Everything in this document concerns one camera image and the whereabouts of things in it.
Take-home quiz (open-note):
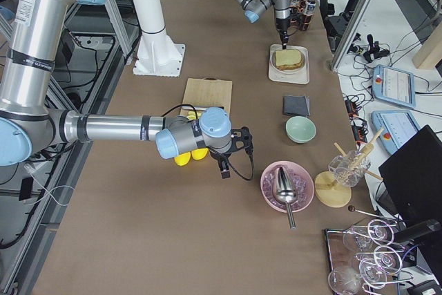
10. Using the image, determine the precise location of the wine glass upper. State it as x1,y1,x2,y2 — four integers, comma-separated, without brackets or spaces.
343,219,394,252

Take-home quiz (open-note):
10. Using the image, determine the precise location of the teach pendant lower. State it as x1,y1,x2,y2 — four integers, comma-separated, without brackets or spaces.
371,111,421,155

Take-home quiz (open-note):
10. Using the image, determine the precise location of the wooden mug tree stand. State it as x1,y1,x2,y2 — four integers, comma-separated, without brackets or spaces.
314,129,383,208

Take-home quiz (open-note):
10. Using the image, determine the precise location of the black glass tray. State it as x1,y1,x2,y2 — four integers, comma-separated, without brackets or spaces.
325,229,404,294

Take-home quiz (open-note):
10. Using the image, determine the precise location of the black laptop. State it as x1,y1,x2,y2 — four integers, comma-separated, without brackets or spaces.
378,125,441,225

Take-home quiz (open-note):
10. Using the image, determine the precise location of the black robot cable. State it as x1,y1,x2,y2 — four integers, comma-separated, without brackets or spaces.
161,103,256,182

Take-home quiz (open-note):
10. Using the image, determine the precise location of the wine glass middle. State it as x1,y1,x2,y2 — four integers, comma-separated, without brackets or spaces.
354,245,414,289

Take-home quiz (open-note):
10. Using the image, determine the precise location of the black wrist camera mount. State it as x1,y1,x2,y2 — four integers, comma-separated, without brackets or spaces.
228,126,253,155

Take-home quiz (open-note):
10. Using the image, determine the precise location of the teach pendant upper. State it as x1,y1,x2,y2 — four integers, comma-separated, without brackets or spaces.
372,65,416,109

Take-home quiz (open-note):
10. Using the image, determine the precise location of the green bowl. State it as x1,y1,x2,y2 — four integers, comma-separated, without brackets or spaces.
285,116,317,144

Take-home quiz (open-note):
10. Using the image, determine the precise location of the wooden cutting board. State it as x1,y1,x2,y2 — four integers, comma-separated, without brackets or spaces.
182,78,233,115

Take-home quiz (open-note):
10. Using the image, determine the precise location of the white round plate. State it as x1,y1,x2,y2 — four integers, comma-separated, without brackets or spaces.
270,48,306,72

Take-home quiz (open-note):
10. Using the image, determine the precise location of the yellow plastic knife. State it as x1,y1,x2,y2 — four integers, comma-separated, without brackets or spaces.
187,111,201,120

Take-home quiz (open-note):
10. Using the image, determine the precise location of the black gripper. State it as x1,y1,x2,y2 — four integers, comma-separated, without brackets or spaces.
208,146,231,179
274,8,289,50

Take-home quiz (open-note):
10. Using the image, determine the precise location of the wine glass lower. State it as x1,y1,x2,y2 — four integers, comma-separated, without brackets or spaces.
327,266,365,295

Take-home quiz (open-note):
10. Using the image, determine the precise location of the yellow lemon near lime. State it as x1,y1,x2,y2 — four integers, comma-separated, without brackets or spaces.
174,152,191,166

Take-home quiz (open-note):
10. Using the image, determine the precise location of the tea bottle front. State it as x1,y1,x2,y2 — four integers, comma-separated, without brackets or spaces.
298,0,316,31

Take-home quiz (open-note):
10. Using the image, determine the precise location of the glass mug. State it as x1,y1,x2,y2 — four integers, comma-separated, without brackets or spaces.
328,150,371,187

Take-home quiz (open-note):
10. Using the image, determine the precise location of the wine glass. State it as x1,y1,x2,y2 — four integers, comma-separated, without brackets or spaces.
343,219,394,252
327,266,365,295
354,245,414,289

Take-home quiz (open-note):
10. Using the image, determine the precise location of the pink bowl with ice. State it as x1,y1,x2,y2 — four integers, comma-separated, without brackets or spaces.
260,161,314,213

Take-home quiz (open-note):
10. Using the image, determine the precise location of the grey folded cloth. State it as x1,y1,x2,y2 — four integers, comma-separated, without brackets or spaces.
282,95,310,117

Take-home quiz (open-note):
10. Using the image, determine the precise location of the steel ice scoop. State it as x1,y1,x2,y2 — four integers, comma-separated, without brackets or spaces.
273,166,298,229

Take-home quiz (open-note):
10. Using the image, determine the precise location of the copper wire bottle rack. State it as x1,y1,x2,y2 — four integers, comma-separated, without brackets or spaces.
290,0,316,31

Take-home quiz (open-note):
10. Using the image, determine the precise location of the aluminium frame post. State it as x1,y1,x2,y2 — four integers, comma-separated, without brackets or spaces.
325,0,372,72

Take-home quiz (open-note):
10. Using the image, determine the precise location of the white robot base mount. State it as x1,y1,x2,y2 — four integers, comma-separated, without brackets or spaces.
133,0,185,77

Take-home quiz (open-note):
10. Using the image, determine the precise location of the teach pendant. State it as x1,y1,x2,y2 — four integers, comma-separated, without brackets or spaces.
372,65,416,109
371,111,421,155

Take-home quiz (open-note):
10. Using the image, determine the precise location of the yellow lemon far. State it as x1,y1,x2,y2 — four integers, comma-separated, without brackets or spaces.
191,148,209,160

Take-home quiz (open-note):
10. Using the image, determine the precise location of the cream rabbit tray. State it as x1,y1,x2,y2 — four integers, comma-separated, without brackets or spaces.
268,44,309,85

